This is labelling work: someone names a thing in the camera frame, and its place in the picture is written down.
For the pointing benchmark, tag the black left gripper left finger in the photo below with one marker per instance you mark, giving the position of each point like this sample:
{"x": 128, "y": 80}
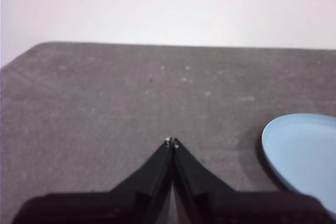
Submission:
{"x": 131, "y": 200}

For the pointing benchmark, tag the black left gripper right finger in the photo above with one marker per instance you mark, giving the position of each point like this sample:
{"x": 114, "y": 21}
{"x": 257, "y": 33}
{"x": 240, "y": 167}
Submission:
{"x": 223, "y": 205}

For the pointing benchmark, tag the blue round plate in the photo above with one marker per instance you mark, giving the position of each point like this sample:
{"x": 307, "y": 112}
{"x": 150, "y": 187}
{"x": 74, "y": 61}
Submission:
{"x": 302, "y": 150}

